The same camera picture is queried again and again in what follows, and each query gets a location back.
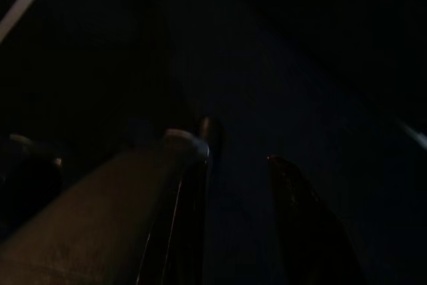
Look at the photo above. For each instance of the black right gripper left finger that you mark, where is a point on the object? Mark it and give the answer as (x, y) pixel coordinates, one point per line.
(180, 231)

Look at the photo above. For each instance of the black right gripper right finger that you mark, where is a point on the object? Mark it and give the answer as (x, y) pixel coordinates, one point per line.
(300, 225)

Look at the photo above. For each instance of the grey right robot leg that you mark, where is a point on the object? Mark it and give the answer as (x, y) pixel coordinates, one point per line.
(100, 218)

